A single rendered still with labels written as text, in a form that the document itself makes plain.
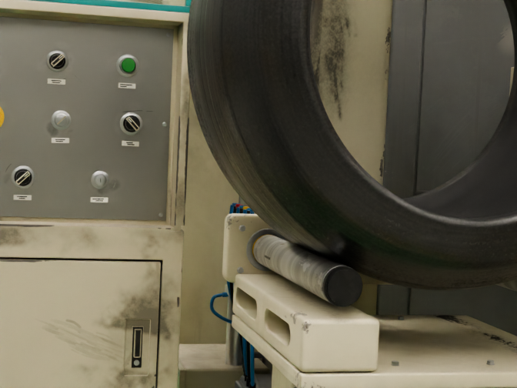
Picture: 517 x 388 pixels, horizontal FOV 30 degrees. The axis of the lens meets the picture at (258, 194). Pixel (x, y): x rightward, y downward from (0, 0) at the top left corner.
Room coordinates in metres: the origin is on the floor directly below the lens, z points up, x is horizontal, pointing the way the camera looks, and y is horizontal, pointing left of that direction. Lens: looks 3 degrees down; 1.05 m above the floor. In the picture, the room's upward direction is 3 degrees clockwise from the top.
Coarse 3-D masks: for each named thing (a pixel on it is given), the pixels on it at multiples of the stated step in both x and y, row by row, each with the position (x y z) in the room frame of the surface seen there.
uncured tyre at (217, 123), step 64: (192, 0) 1.20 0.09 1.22; (256, 0) 1.01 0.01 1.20; (512, 0) 1.37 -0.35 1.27; (192, 64) 1.18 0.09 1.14; (256, 64) 1.01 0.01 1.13; (256, 128) 1.02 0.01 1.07; (320, 128) 1.01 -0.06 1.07; (512, 128) 1.37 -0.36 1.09; (256, 192) 1.10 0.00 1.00; (320, 192) 1.02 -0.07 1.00; (384, 192) 1.03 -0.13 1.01; (448, 192) 1.35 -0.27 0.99; (512, 192) 1.35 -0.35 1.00; (384, 256) 1.05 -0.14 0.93; (448, 256) 1.05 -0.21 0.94; (512, 256) 1.07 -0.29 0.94
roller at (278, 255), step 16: (256, 240) 1.37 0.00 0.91; (272, 240) 1.31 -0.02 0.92; (256, 256) 1.35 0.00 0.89; (272, 256) 1.26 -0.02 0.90; (288, 256) 1.20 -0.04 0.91; (304, 256) 1.15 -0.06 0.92; (320, 256) 1.13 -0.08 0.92; (288, 272) 1.18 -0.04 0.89; (304, 272) 1.11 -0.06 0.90; (320, 272) 1.06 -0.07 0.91; (336, 272) 1.04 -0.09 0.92; (352, 272) 1.04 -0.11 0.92; (304, 288) 1.14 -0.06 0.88; (320, 288) 1.05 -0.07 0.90; (336, 288) 1.04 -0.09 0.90; (352, 288) 1.04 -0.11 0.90; (336, 304) 1.04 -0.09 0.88
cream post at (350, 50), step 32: (320, 0) 1.42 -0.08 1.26; (352, 0) 1.43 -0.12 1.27; (384, 0) 1.44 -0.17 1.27; (320, 32) 1.42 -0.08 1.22; (352, 32) 1.43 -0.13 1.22; (384, 32) 1.44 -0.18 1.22; (320, 64) 1.42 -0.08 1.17; (352, 64) 1.43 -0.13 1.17; (384, 64) 1.44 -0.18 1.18; (320, 96) 1.42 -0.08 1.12; (352, 96) 1.43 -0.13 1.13; (384, 96) 1.44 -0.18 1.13; (352, 128) 1.43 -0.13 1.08; (384, 128) 1.45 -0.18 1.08; (288, 384) 1.44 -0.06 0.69
